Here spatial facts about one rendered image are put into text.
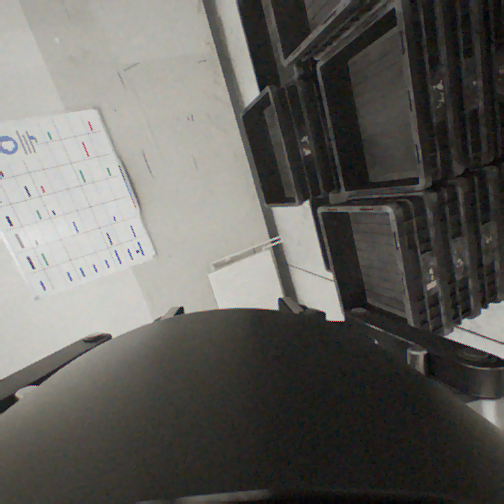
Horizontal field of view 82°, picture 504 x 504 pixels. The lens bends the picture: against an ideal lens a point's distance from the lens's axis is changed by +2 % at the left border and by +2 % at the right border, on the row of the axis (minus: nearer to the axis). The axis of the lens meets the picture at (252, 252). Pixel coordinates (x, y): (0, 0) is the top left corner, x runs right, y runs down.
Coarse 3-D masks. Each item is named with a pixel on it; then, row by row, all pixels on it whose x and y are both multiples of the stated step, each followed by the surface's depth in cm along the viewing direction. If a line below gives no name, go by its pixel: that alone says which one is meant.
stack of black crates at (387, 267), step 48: (432, 192) 68; (480, 192) 75; (336, 240) 94; (384, 240) 84; (432, 240) 70; (480, 240) 77; (336, 288) 98; (384, 288) 91; (432, 288) 73; (480, 288) 80
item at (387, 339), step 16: (352, 320) 11; (368, 320) 11; (384, 320) 11; (384, 336) 10; (400, 336) 9; (416, 336) 9; (432, 336) 9; (400, 352) 9; (432, 352) 8; (448, 352) 8; (464, 352) 7; (480, 352) 7; (432, 368) 8; (448, 368) 7; (464, 368) 7; (480, 368) 7; (496, 368) 7; (464, 384) 7; (480, 384) 7; (496, 384) 7
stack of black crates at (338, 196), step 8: (336, 192) 117; (312, 200) 135; (320, 200) 137; (328, 200) 138; (336, 200) 134; (312, 208) 136; (312, 216) 137; (320, 232) 139; (320, 240) 140; (320, 248) 141; (328, 264) 143
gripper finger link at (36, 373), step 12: (96, 336) 11; (108, 336) 11; (72, 348) 10; (84, 348) 10; (48, 360) 9; (60, 360) 9; (72, 360) 9; (24, 372) 8; (36, 372) 8; (48, 372) 8; (0, 384) 8; (12, 384) 8; (24, 384) 8; (36, 384) 8; (0, 396) 7; (12, 396) 7; (0, 408) 7
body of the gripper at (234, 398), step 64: (192, 320) 3; (256, 320) 3; (320, 320) 4; (64, 384) 2; (128, 384) 2; (192, 384) 2; (256, 384) 2; (320, 384) 2; (384, 384) 2; (0, 448) 2; (64, 448) 1; (128, 448) 1; (192, 448) 1; (256, 448) 1; (320, 448) 1; (384, 448) 1; (448, 448) 1
